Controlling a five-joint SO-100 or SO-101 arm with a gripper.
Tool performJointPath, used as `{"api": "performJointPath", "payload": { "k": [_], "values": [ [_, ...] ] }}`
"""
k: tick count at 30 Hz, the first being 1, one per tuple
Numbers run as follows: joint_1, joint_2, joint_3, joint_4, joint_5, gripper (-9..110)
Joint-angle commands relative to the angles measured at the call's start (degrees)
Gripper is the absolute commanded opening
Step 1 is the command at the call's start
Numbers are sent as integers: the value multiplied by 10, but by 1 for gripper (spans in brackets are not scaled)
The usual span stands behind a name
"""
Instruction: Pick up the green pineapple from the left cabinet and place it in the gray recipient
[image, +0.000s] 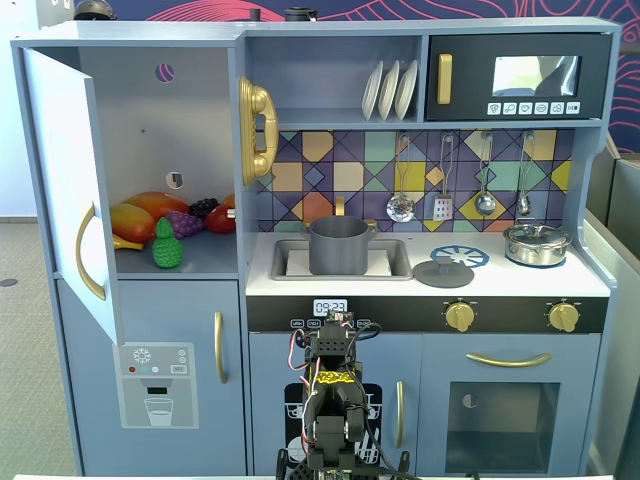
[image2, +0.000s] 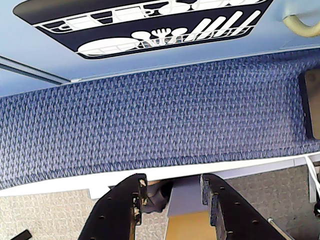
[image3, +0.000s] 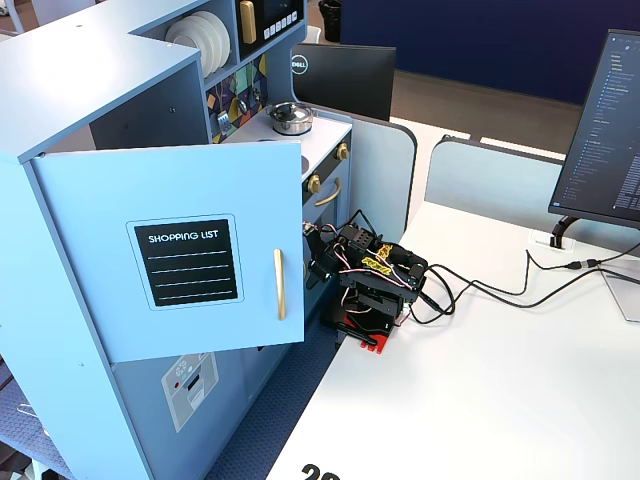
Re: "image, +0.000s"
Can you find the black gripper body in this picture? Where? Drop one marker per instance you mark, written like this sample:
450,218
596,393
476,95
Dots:
339,318

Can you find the green toy pineapple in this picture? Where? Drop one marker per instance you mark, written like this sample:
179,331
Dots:
166,252

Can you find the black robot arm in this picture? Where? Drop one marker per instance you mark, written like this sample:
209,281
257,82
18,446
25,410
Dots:
332,430

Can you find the digital clock display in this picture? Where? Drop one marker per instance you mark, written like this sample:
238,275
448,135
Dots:
330,307

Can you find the gray pot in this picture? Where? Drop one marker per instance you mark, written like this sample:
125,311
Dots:
337,250

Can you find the gray toy sink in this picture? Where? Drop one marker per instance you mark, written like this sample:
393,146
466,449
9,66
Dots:
400,260

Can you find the gold stove knob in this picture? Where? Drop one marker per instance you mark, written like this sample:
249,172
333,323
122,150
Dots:
564,316
460,316

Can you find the gray pot lid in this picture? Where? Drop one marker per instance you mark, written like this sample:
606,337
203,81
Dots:
442,275

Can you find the gold toy faucet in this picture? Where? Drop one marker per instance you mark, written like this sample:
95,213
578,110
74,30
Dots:
340,206

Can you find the steel skimmer spoon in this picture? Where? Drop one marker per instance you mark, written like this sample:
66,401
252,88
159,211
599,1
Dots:
400,207

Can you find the red toy tomato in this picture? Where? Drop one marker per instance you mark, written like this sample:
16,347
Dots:
219,220

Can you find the blue toy kitchen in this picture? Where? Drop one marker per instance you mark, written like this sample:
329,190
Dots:
165,310

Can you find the steel slotted spatula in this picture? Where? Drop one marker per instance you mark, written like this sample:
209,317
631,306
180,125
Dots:
443,209

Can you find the orange toy fruit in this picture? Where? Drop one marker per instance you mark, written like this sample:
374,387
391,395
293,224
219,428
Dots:
230,201

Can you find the black toy grapes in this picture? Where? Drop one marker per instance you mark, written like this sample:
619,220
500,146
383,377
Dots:
202,207

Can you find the purple toy grapes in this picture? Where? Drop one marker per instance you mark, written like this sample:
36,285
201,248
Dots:
186,223

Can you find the steel ladle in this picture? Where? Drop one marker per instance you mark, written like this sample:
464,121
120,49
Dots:
485,204

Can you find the orange red toy mango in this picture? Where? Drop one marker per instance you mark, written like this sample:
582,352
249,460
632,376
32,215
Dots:
157,201

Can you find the shiny steel pot lid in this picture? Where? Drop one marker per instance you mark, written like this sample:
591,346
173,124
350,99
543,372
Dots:
535,233

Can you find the yellow toy banana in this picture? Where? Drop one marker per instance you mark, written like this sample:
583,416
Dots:
125,244

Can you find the gold toy telephone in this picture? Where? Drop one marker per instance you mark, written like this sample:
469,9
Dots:
267,125

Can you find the small steel spoon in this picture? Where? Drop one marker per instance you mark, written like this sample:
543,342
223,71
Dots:
523,204

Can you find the yellow red toy mango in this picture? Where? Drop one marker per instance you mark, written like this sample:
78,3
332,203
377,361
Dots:
131,222

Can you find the blue fridge door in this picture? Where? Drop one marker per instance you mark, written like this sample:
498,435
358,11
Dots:
95,400

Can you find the oven door with window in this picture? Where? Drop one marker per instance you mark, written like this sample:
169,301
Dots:
575,400

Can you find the white toy plate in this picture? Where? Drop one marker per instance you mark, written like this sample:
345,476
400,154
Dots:
387,95
406,92
371,95

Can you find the black toy microwave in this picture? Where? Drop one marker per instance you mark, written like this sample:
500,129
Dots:
470,75

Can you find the round floor socket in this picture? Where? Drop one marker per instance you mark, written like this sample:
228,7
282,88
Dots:
7,282

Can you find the black round container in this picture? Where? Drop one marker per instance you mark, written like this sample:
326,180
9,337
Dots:
299,14

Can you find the small black cylinder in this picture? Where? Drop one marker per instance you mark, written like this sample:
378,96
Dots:
255,14

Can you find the dark helmet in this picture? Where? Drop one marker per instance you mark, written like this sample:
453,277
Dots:
95,9

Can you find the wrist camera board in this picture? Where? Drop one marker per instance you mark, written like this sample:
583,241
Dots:
338,317

